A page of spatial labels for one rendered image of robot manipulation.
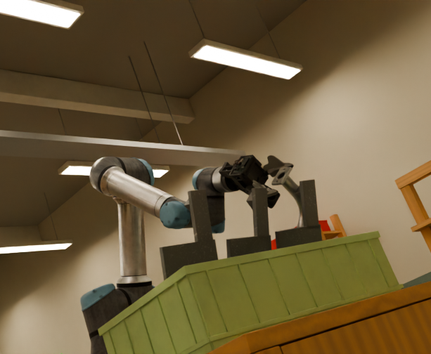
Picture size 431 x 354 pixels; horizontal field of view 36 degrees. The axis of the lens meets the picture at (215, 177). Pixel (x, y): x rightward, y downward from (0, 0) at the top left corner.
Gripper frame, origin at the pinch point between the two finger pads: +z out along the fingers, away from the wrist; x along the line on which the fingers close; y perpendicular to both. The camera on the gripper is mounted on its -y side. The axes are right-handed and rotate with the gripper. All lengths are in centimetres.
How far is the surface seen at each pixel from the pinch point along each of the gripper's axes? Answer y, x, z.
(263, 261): 6.0, -29.0, 17.8
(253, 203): 6.4, -12.9, 3.0
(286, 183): -0.1, -1.1, 1.4
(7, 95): -14, 156, -531
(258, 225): 2.4, -16.5, 3.8
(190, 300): 17, -47, 19
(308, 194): -5.2, -0.8, 5.0
